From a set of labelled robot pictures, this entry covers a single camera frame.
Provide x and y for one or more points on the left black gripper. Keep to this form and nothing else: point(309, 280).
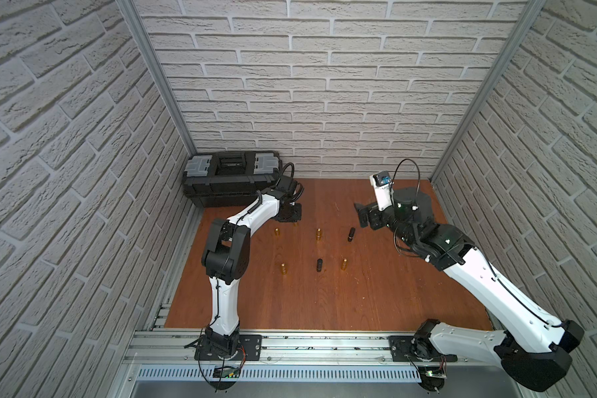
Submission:
point(288, 213)

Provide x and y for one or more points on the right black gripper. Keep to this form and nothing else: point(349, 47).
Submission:
point(371, 211)

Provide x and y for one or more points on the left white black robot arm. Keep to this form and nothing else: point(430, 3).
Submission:
point(226, 256)

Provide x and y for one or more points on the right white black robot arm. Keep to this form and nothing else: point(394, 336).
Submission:
point(534, 346)

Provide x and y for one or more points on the black grey toolbox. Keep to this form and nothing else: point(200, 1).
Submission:
point(229, 179)

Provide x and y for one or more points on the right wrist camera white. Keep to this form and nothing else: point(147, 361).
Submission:
point(382, 183)

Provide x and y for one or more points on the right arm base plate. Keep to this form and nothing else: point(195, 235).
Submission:
point(409, 348)

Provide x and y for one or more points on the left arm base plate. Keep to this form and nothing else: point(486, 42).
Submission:
point(248, 348)

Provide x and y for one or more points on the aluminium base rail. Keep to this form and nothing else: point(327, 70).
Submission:
point(288, 347)

